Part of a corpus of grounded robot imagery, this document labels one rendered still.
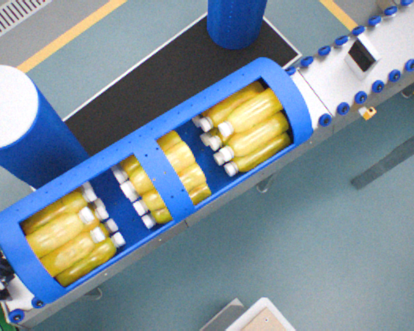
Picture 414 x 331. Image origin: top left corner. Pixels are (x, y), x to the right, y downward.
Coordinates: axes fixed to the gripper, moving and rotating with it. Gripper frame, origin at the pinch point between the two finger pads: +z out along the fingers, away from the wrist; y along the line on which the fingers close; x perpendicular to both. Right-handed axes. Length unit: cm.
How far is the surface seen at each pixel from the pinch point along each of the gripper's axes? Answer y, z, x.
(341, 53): -9, 23, 123
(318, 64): -10, 23, 114
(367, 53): -1, 8, 122
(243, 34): -60, 85, 124
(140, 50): -95, 116, 82
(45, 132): -39, 24, 23
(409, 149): 31, 48, 136
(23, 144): -36.1, 17.5, 15.8
